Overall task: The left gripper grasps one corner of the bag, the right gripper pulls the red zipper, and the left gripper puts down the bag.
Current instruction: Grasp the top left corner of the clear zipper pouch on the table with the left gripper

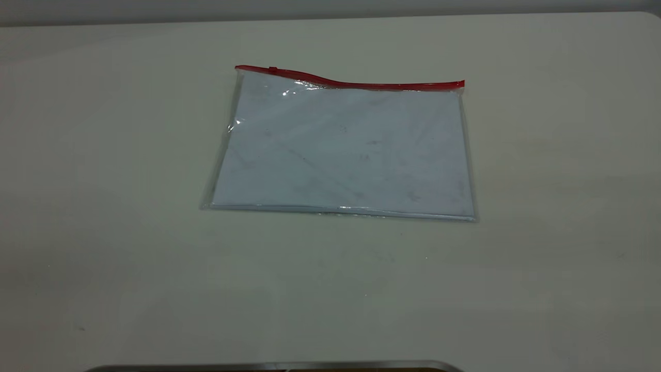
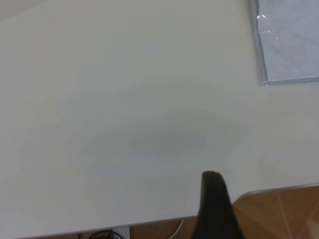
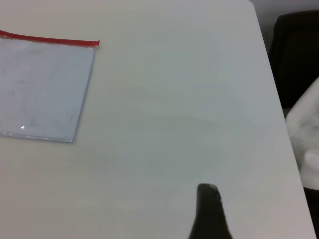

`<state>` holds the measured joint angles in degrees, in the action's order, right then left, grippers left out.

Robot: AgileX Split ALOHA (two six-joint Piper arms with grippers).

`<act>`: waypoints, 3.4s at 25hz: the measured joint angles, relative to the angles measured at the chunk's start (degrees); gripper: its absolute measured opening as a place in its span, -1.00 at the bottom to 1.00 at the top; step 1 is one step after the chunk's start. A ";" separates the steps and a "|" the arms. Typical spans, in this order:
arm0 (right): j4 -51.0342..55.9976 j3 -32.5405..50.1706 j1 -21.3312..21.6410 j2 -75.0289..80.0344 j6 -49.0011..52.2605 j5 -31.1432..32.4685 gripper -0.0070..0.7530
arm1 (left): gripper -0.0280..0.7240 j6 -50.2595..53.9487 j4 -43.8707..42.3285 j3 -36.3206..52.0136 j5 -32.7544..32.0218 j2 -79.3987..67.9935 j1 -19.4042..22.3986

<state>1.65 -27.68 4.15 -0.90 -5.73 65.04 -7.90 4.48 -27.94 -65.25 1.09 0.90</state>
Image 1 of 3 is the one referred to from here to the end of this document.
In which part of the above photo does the clear plastic zipper bag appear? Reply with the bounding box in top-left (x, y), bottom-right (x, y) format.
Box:
top-left (200, 65), bottom-right (478, 223)

